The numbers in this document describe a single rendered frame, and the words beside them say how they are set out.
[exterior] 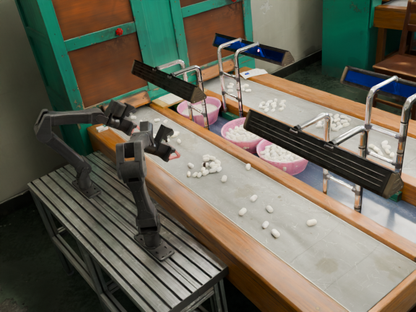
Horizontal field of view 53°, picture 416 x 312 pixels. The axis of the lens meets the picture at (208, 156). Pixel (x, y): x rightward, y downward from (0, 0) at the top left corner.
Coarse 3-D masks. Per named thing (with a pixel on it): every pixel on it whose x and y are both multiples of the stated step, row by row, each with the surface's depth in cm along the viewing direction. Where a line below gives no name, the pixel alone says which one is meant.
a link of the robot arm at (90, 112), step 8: (48, 112) 184; (56, 112) 184; (64, 112) 185; (72, 112) 186; (80, 112) 188; (88, 112) 189; (96, 112) 190; (40, 120) 186; (48, 120) 179; (56, 120) 183; (64, 120) 185; (72, 120) 186; (80, 120) 188; (88, 120) 189; (96, 120) 191; (40, 128) 179; (48, 128) 181; (40, 136) 181; (48, 136) 182
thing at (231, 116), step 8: (232, 40) 233; (240, 40) 235; (240, 48) 219; (248, 48) 220; (224, 72) 235; (224, 88) 241; (240, 88) 227; (224, 96) 243; (232, 96) 236; (240, 96) 230; (224, 104) 246; (240, 104) 233; (224, 112) 249; (240, 112) 235; (240, 120) 238
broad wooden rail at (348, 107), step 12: (240, 72) 288; (264, 84) 269; (276, 84) 263; (288, 84) 260; (300, 84) 258; (300, 96) 246; (312, 96) 241; (324, 96) 239; (336, 96) 237; (336, 108) 226; (348, 108) 223; (360, 108) 221; (372, 108) 219; (372, 120) 210; (384, 120) 207; (396, 120) 206; (408, 132) 196
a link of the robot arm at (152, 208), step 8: (120, 168) 141; (128, 168) 141; (136, 168) 141; (128, 176) 142; (136, 176) 142; (128, 184) 145; (136, 184) 145; (144, 184) 148; (136, 192) 147; (144, 192) 148; (136, 200) 150; (144, 200) 150; (144, 208) 153; (152, 208) 156; (144, 216) 156; (152, 216) 156; (144, 224) 158; (152, 224) 158
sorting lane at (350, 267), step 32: (160, 160) 206; (192, 160) 203; (224, 160) 199; (224, 192) 178; (256, 192) 175; (288, 192) 172; (256, 224) 158; (288, 224) 156; (320, 224) 153; (288, 256) 142; (320, 256) 140; (352, 256) 138; (384, 256) 137; (320, 288) 129; (352, 288) 128; (384, 288) 126
